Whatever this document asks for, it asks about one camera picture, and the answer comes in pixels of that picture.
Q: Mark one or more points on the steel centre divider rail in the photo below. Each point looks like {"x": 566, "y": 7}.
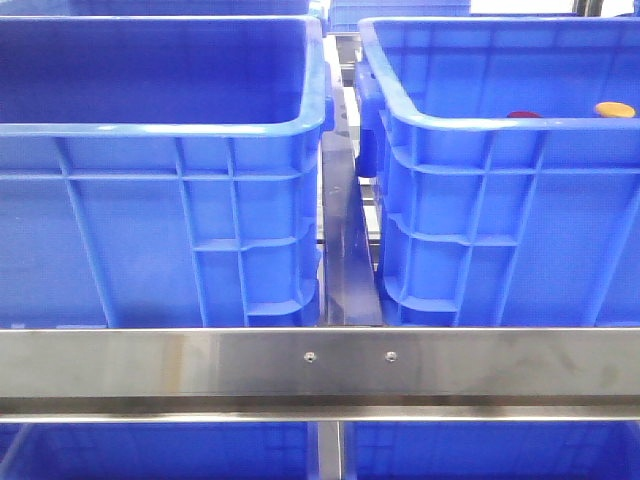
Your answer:
{"x": 351, "y": 298}

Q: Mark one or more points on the large blue crate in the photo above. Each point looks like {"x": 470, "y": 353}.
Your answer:
{"x": 489, "y": 221}
{"x": 161, "y": 172}

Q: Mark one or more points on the blue crate lower left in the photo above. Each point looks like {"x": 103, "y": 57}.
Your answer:
{"x": 164, "y": 451}

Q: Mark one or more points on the blue crate far left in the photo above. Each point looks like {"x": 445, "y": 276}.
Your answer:
{"x": 318, "y": 9}

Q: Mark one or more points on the steel lower vertical post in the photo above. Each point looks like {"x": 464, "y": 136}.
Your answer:
{"x": 331, "y": 450}

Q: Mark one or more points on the blue crate lower right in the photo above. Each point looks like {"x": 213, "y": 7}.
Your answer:
{"x": 493, "y": 450}

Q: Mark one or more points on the large blue crate left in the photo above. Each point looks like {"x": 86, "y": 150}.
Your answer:
{"x": 161, "y": 172}

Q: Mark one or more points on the stainless steel front rail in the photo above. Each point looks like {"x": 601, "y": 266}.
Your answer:
{"x": 319, "y": 374}

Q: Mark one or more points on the yellow mushroom push button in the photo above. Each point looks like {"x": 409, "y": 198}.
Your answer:
{"x": 614, "y": 109}

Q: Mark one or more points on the red mushroom push button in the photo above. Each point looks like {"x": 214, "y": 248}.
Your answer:
{"x": 523, "y": 114}

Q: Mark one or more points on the large blue crate right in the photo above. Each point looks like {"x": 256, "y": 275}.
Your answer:
{"x": 489, "y": 221}

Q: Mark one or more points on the blue crate far right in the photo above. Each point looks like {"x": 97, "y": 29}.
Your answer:
{"x": 344, "y": 15}

